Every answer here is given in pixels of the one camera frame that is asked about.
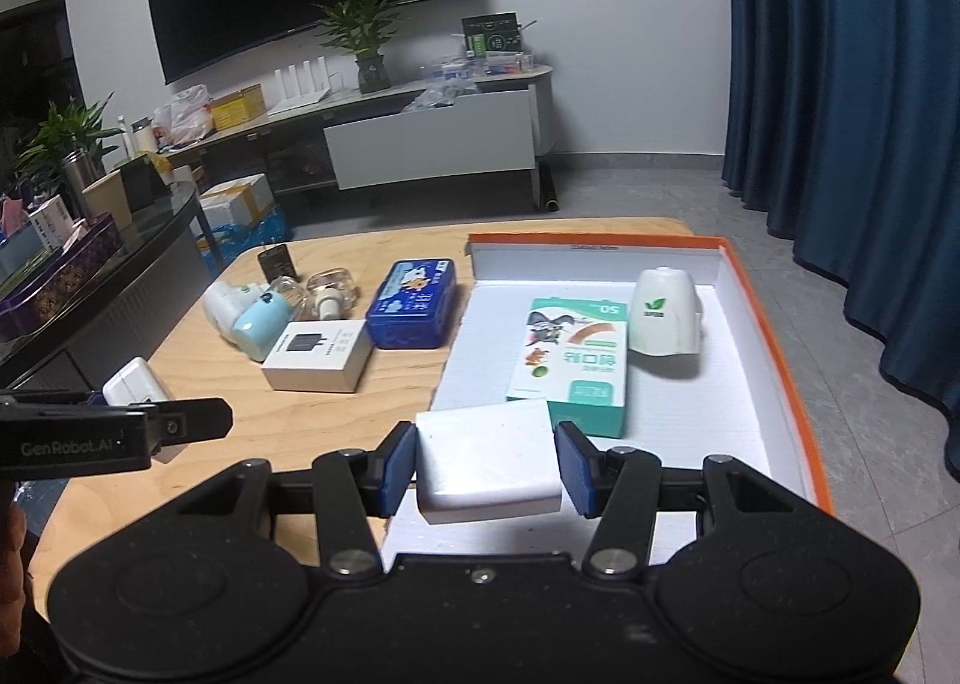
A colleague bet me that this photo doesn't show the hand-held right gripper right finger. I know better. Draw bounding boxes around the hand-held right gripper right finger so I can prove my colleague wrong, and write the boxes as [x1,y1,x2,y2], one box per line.
[553,421,809,579]

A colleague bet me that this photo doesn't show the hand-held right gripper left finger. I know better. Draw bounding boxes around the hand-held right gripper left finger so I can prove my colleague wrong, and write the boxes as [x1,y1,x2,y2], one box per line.
[172,421,419,578]

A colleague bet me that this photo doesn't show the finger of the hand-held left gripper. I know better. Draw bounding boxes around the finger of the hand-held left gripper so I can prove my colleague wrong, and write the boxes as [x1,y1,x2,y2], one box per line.
[144,397,234,446]

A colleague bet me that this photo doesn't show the white charger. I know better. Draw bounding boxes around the white charger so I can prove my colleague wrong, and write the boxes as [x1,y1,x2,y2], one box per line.
[103,356,185,464]

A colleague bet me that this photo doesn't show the white rectangular block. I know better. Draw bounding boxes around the white rectangular block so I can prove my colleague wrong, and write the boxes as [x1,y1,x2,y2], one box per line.
[415,401,565,526]

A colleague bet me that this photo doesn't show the green bandage box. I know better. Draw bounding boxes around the green bandage box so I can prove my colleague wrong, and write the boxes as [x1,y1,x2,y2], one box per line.
[505,296,631,439]

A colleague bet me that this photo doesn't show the light blue toothpick holder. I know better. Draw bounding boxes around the light blue toothpick holder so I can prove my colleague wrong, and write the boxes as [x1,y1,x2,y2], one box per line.
[231,275,308,362]

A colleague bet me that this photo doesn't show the white plug-in device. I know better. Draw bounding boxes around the white plug-in device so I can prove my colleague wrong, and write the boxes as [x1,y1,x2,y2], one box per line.
[204,281,265,338]

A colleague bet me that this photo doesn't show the white and black charger box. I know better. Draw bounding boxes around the white and black charger box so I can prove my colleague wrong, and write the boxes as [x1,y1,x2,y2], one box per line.
[261,320,374,395]

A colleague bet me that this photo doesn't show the orange-rimmed white box tray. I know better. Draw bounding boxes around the orange-rimmed white box tray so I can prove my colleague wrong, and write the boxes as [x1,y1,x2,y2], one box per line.
[382,232,836,566]

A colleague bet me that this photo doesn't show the blue tin case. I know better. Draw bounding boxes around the blue tin case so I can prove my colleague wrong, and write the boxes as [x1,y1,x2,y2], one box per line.
[366,258,456,351]

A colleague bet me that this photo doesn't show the black coffee table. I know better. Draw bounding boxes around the black coffee table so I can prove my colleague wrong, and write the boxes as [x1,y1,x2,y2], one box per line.
[0,180,227,394]

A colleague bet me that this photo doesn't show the purple tin box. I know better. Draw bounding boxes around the purple tin box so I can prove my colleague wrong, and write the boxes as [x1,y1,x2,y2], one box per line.
[0,214,125,341]

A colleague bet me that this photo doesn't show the small black card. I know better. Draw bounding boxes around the small black card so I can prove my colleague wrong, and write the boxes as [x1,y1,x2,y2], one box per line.
[257,243,298,284]

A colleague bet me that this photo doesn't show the clear glass bottle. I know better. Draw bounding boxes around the clear glass bottle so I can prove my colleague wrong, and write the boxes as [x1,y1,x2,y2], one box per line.
[306,266,361,322]

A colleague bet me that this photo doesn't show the blue plastic bag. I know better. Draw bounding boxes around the blue plastic bag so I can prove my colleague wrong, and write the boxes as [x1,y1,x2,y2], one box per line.
[193,206,295,255]

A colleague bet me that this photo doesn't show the cardboard box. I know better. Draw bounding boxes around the cardboard box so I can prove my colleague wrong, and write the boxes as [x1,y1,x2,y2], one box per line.
[198,172,276,229]

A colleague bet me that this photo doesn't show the brown paper box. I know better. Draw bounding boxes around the brown paper box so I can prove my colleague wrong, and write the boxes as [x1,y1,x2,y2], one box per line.
[81,170,134,229]

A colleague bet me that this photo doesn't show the black roll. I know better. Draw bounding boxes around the black roll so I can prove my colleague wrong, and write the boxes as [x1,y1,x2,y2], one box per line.
[535,161,565,213]

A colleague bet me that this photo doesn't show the white plastic bag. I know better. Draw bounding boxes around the white plastic bag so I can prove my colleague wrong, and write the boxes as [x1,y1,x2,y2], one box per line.
[154,85,213,146]

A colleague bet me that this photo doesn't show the plant in steel vase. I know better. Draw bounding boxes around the plant in steel vase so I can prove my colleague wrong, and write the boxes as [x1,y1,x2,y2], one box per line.
[13,94,125,221]

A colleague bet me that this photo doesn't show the yellow box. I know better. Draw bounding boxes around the yellow box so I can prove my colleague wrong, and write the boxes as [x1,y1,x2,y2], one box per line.
[208,84,268,130]

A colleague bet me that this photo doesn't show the white television cabinet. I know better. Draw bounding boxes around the white television cabinet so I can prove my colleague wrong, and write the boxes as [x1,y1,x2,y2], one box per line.
[150,64,557,214]

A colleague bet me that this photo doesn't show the white router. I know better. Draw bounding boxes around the white router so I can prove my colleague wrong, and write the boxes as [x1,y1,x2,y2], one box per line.
[268,56,336,116]

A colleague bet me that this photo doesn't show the clear plastic bags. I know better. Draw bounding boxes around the clear plastic bags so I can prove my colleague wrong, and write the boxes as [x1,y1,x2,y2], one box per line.
[403,84,460,113]

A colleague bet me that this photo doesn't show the pile of small packages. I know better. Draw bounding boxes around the pile of small packages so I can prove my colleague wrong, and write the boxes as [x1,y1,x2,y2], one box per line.
[420,49,538,85]

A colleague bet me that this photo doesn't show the potted bamboo plant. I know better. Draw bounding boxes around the potted bamboo plant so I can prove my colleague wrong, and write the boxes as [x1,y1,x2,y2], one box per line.
[311,0,413,95]

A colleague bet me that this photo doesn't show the black and green box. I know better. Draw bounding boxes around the black and green box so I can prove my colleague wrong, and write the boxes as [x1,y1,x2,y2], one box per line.
[461,13,524,55]

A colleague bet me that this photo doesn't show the blue curtain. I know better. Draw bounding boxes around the blue curtain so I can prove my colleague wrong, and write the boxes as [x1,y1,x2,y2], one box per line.
[720,0,960,446]

